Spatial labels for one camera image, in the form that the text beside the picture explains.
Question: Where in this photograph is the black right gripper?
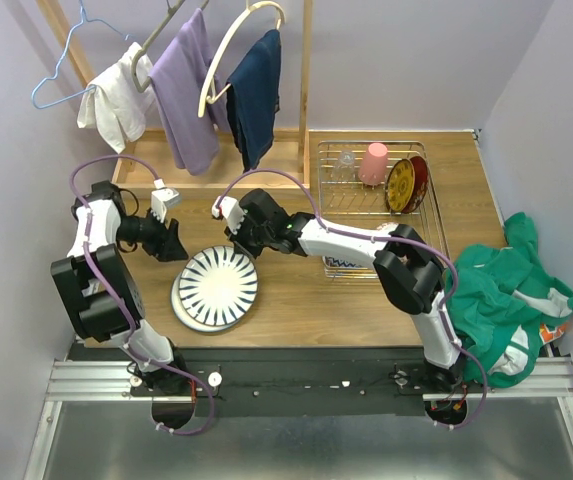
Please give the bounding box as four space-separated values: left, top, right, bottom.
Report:
223 213 272 262

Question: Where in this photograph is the white blue striped plate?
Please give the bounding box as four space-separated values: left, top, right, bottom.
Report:
178 246 258 326

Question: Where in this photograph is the blue white patterned bowl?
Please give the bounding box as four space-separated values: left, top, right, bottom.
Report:
322 256 369 270

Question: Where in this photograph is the clear drinking glass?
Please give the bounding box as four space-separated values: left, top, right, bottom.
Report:
332 150 356 183

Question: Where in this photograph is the pink cup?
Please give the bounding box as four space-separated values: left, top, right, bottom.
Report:
358 142 388 186

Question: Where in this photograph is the yellow patterned plate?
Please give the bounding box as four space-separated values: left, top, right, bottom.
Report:
385 159 415 213

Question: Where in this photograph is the red floral plate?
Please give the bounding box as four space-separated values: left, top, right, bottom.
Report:
404 156 429 213

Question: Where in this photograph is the red white patterned bowl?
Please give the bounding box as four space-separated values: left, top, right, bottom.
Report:
377 222 398 232

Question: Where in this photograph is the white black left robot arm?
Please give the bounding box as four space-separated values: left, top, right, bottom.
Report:
51 181 189 395

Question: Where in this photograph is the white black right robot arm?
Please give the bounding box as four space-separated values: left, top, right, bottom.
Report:
212 189 464 392

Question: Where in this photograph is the wooden clothes rack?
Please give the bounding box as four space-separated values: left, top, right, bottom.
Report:
37 1 314 198

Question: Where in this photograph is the navy blue cloth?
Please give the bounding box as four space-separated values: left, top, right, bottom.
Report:
226 29 282 172

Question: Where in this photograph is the cream wooden hanger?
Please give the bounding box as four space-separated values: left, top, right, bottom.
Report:
196 0 286 119

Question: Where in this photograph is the white cloth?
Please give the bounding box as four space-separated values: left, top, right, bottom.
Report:
77 42 156 153

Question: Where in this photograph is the grey hanger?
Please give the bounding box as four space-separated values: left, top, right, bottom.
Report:
130 0 185 93

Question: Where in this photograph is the purple cloth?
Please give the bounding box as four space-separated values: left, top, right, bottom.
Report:
150 8 230 176

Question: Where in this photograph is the green cloth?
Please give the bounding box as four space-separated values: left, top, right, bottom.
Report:
447 212 573 388

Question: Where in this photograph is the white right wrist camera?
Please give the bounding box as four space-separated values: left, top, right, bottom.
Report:
211 196 246 234

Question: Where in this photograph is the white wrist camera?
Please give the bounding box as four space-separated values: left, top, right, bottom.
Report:
150 178 182 223
211 196 246 234

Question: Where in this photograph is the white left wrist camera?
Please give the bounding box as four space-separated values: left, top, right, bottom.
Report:
150 178 182 223

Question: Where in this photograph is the metal wire dish rack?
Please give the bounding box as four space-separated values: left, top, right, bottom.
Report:
317 140 450 283

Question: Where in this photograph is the aluminium rail frame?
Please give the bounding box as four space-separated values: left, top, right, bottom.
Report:
23 128 573 480

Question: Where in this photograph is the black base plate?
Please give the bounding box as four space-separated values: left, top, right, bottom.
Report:
127 347 473 426

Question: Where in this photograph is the blue wire hanger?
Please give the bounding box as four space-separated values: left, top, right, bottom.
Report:
31 0 131 110

